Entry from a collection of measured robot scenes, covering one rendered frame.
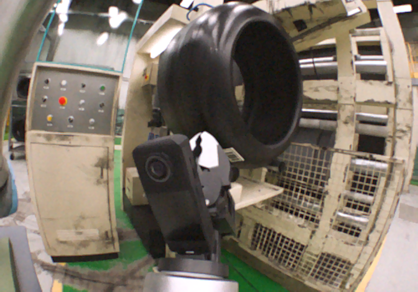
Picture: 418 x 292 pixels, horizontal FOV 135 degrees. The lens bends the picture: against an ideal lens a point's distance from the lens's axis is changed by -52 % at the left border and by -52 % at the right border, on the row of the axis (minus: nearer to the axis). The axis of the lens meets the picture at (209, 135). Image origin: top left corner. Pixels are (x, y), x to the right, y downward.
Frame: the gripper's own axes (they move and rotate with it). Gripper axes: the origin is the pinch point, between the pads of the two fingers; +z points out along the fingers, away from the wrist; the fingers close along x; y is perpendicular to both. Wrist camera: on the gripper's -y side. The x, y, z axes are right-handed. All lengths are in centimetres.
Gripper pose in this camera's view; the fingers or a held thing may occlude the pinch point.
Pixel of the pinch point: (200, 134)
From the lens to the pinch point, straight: 28.0
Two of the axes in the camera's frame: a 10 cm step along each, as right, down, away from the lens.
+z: 0.5, -6.2, 7.8
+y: 3.1, 7.5, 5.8
